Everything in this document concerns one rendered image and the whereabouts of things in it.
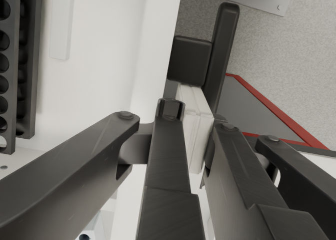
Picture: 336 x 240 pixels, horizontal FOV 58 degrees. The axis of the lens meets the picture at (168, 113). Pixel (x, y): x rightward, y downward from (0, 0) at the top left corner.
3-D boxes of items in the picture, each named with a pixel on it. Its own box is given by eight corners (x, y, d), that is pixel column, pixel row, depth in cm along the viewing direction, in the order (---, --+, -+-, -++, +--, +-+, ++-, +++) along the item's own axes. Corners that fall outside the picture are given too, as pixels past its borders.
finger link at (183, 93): (185, 173, 14) (170, 171, 14) (181, 124, 21) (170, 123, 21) (198, 113, 14) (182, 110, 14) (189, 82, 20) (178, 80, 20)
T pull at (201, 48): (238, 5, 19) (243, 4, 17) (211, 120, 21) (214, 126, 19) (180, -6, 18) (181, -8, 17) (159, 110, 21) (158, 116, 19)
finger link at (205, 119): (198, 113, 14) (215, 116, 14) (189, 82, 20) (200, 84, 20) (185, 173, 14) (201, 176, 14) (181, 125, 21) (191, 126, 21)
